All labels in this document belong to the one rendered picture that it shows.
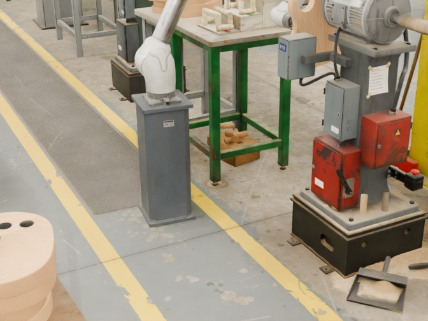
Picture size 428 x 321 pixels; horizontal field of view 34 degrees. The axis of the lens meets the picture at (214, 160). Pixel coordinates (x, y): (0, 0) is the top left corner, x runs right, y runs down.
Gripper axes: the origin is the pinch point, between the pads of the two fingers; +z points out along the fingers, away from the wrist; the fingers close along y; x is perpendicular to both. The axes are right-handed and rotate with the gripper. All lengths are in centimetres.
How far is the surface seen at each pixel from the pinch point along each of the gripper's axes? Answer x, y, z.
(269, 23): -14, -10, -66
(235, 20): -8, 10, -70
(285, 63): -2.3, 33.6, 23.3
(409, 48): 3, -10, 61
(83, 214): -92, 130, -56
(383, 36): 10, 0, 55
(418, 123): -84, -79, -11
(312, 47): 2.6, 19.3, 25.9
